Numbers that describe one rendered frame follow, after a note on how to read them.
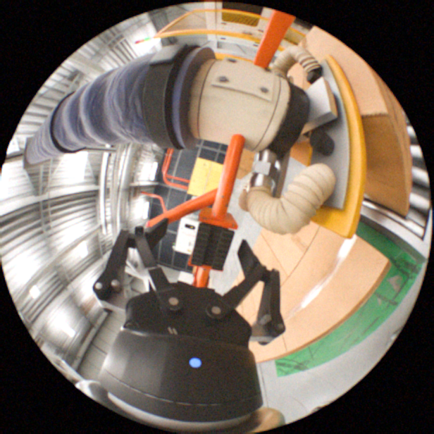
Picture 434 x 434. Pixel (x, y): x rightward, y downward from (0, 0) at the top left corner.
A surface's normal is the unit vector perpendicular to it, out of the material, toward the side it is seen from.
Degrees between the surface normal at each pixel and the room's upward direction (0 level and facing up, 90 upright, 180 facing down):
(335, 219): 3
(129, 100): 98
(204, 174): 90
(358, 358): 0
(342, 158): 3
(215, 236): 89
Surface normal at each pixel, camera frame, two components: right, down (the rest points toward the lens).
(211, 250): 0.00, 0.25
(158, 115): -0.18, 0.88
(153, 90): -0.13, 0.71
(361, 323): -0.96, -0.27
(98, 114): 0.13, 0.87
